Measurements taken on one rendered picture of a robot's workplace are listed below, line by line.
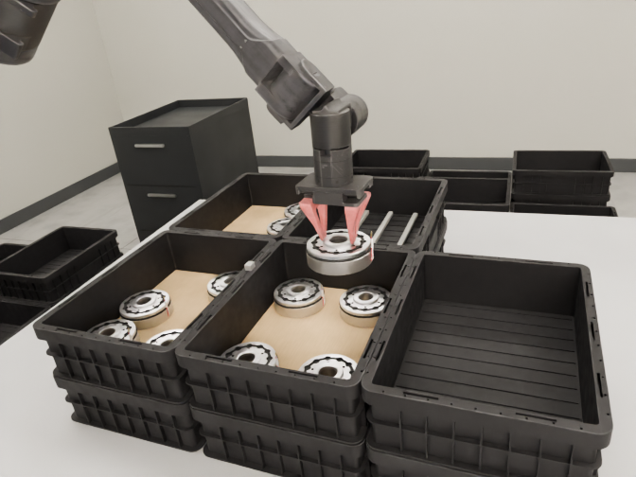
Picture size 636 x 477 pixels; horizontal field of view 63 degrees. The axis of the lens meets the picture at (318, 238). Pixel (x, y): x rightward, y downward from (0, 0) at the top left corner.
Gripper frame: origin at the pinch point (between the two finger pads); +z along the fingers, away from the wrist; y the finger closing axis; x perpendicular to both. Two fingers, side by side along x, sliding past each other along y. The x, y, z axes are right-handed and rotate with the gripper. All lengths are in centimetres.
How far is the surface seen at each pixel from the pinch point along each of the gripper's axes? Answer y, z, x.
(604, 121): -66, 61, -339
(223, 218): 51, 20, -43
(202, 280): 40.8, 22.9, -15.9
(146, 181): 149, 42, -122
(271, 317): 18.1, 22.8, -6.6
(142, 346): 26.7, 13.5, 18.7
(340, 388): -6.3, 13.5, 18.3
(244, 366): 8.3, 13.2, 18.4
